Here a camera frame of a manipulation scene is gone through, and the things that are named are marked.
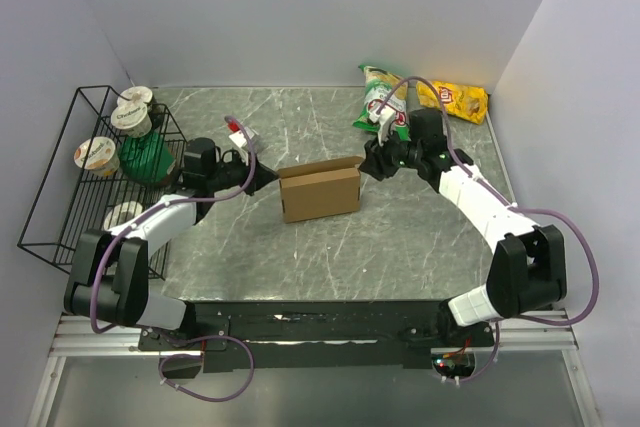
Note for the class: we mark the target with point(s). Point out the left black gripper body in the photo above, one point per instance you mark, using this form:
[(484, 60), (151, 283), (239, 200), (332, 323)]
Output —
[(232, 173)]

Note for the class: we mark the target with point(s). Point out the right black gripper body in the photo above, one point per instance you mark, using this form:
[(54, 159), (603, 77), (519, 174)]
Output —
[(403, 153)]

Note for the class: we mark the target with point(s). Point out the brown cardboard box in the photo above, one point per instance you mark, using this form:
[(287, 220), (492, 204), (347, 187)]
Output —
[(321, 189)]

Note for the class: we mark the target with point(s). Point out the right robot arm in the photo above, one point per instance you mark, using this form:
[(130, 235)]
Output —
[(527, 270)]

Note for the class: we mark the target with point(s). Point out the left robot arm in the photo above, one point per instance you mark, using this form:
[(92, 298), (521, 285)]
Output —
[(109, 278)]

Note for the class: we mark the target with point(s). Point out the green Chuba snack bag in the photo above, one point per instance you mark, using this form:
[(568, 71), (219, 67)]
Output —
[(383, 88)]

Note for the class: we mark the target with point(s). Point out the yellow Lays chips bag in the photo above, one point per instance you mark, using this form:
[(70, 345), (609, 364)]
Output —
[(466, 102)]

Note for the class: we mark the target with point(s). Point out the green bottle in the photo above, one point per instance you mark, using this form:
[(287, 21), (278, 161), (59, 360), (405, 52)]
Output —
[(147, 160)]

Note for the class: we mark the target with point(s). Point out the Chobani yogurt cup middle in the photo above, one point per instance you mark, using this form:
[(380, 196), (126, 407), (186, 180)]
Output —
[(132, 119)]

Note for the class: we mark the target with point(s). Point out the chobani yogurt cup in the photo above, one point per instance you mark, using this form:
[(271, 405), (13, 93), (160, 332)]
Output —
[(98, 156), (132, 119)]

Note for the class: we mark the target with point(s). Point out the white tape roll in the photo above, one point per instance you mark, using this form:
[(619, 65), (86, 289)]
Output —
[(121, 214)]

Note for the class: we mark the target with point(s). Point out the yogurt cup rear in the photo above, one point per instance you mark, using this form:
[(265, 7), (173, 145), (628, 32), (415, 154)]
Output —
[(135, 94)]

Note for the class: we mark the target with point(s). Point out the Chobani yogurt cup front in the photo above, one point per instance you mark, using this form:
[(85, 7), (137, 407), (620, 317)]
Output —
[(98, 156)]

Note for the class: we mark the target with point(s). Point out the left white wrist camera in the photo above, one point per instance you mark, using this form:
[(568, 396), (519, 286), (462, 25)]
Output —
[(241, 136)]

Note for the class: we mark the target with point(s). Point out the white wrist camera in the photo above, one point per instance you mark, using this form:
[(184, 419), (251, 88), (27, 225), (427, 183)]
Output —
[(241, 136), (384, 121)]

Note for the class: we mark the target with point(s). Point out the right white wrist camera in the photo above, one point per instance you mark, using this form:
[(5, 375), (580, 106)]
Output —
[(384, 121)]

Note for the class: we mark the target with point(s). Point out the black wire rack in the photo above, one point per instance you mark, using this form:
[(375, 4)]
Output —
[(70, 200)]

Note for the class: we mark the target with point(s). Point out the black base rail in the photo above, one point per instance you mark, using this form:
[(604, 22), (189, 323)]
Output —
[(286, 334)]

